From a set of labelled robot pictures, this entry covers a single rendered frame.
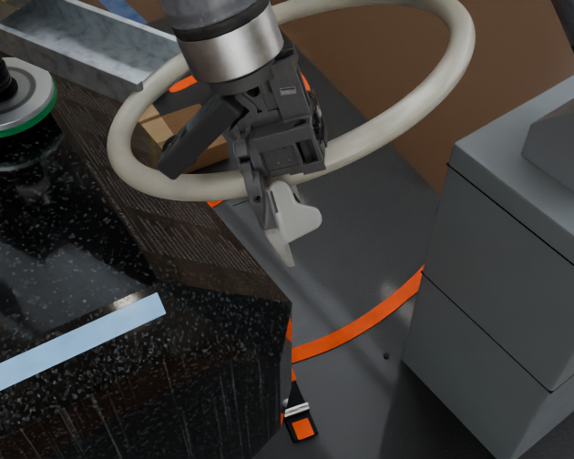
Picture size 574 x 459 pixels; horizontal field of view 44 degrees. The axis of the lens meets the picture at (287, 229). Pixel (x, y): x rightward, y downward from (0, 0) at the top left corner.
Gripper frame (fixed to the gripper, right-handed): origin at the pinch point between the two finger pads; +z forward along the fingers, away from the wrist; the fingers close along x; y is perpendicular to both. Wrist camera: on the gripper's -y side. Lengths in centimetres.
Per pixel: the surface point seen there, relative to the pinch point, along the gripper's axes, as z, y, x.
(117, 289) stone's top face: 19.6, -36.8, 20.1
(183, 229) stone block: 28, -34, 45
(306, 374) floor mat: 103, -34, 69
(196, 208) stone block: 33, -36, 58
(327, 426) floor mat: 108, -29, 55
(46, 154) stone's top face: 8, -54, 49
